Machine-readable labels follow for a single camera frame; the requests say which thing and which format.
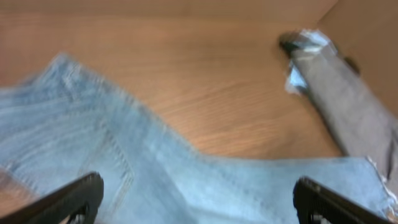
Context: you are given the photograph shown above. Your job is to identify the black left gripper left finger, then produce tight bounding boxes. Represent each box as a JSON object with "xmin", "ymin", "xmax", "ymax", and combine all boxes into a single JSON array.
[{"xmin": 1, "ymin": 172, "xmax": 104, "ymax": 224}]

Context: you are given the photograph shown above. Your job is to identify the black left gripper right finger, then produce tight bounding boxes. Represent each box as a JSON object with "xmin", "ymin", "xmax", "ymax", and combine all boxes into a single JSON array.
[{"xmin": 293, "ymin": 177, "xmax": 389, "ymax": 224}]

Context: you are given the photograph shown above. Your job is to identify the light blue denim jeans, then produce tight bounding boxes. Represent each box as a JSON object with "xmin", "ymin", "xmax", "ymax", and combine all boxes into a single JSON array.
[{"xmin": 1, "ymin": 55, "xmax": 396, "ymax": 223}]

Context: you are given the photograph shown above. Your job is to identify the grey folded trousers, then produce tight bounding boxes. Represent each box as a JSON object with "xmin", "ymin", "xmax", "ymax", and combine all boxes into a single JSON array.
[{"xmin": 297, "ymin": 50, "xmax": 397, "ymax": 191}]

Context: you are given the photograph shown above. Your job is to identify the light blue folded garment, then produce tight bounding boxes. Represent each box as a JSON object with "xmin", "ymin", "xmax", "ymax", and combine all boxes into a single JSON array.
[{"xmin": 285, "ymin": 29, "xmax": 338, "ymax": 95}]

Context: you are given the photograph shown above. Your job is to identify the black folded garment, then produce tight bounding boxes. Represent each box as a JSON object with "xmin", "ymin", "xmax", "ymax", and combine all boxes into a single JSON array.
[{"xmin": 278, "ymin": 32, "xmax": 302, "ymax": 58}]

